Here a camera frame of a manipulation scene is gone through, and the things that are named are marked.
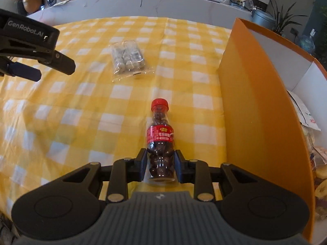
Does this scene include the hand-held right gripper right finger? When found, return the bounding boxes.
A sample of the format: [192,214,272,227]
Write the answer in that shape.
[173,149,258,202]

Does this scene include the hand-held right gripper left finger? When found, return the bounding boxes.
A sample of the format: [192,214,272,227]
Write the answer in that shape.
[61,148,149,203]

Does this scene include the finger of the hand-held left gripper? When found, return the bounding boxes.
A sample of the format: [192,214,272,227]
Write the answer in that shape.
[36,50,76,76]
[0,56,42,82]

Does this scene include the candy bottle with red cap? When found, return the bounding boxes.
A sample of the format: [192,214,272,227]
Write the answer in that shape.
[144,98,177,183]

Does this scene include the clear packet of white balls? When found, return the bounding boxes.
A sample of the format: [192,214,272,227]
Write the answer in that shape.
[110,39,154,82]

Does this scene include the orange cardboard box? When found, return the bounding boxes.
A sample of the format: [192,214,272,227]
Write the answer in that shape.
[217,17,327,244]

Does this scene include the gold vase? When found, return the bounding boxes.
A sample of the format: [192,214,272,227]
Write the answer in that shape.
[22,0,43,14]

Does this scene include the yellow checkered tablecloth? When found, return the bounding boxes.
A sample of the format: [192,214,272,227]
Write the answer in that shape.
[0,15,232,225]

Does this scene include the white marble television cabinet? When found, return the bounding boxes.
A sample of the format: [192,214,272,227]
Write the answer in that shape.
[26,0,256,31]

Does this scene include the grey blue trash can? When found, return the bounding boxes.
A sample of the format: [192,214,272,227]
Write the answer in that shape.
[251,8,276,30]

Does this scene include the blue water jug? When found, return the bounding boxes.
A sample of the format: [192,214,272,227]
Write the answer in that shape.
[298,29,317,54]

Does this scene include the potted long leaf plant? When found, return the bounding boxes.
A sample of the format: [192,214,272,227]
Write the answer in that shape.
[266,0,307,36]

